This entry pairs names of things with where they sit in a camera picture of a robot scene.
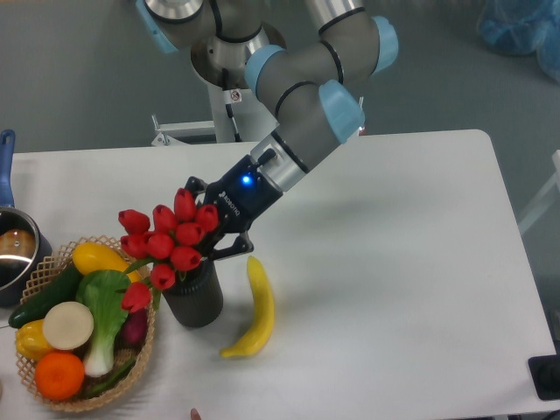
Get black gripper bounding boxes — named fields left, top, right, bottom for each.
left=185, top=155, right=283, bottom=261

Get red tulip bouquet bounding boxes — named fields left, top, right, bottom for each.
left=118, top=188, right=220, bottom=314

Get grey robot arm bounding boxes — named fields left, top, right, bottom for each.
left=136, top=1, right=399, bottom=260

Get dark grey ribbed vase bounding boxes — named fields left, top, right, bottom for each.
left=164, top=260, right=223, bottom=329

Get fingertip at bottom edge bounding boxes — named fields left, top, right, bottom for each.
left=190, top=408, right=201, bottom=420

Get yellow banana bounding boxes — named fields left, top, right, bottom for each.
left=220, top=256, right=276, bottom=359

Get yellow squash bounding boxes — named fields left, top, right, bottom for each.
left=72, top=242, right=130, bottom=276

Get green bok choy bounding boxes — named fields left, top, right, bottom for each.
left=76, top=269, right=130, bottom=377

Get purple red onion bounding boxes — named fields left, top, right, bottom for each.
left=120, top=308, right=148, bottom=346

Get woven wicker basket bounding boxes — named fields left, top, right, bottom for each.
left=16, top=235, right=156, bottom=413

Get green cucumber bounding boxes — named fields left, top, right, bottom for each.
left=8, top=263, right=83, bottom=329

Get green chili pepper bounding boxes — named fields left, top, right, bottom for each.
left=82, top=358, right=136, bottom=399

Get white round radish slice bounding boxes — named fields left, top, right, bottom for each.
left=42, top=301, right=94, bottom=351

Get orange fruit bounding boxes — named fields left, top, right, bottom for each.
left=34, top=352, right=85, bottom=401

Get yellow bell pepper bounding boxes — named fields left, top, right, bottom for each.
left=16, top=319, right=54, bottom=361

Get blue plastic bag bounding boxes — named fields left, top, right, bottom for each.
left=477, top=1, right=559, bottom=81

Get black device at table edge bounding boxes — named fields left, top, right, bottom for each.
left=528, top=354, right=559, bottom=401

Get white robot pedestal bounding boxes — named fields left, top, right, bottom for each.
left=151, top=86, right=277, bottom=146

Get blue handled saucepan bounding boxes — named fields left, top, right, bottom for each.
left=1, top=129, right=52, bottom=307

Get white metal frame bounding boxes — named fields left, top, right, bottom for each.
left=517, top=150, right=559, bottom=236

